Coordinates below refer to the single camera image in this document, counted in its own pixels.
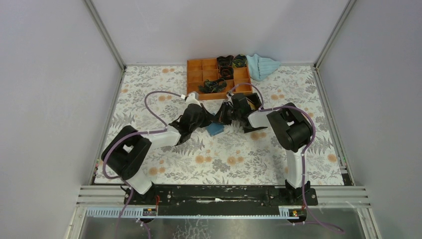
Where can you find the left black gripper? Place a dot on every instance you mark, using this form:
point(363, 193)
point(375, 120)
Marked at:
point(207, 117)

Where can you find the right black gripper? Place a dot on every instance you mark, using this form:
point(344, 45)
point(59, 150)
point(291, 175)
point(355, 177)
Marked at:
point(220, 115)

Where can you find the blue leather card holder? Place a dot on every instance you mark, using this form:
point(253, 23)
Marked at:
point(215, 127)

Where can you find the orange compartment tray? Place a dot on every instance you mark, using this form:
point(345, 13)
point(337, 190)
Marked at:
point(212, 78)

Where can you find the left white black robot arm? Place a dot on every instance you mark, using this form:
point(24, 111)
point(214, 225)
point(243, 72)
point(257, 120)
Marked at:
point(127, 151)

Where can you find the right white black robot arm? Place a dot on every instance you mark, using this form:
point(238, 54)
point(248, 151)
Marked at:
point(292, 131)

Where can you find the black card box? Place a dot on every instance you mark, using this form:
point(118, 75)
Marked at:
point(254, 119)

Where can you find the black tangled band pile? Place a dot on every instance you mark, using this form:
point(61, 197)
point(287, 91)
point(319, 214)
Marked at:
point(210, 87)

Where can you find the black rolled band centre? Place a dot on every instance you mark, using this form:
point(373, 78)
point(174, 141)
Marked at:
point(226, 72)

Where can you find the black rolled band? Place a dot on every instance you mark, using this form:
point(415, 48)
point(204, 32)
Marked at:
point(226, 72)
point(224, 61)
point(239, 61)

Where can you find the black rolled band left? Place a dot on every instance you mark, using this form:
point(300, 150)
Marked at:
point(224, 61)

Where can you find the light blue folded cloth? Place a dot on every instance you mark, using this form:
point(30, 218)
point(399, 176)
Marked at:
point(260, 67)

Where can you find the black rolled band top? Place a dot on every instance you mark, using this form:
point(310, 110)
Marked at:
point(239, 61)

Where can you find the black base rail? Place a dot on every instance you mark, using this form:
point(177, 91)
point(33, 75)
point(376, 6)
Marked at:
point(222, 200)

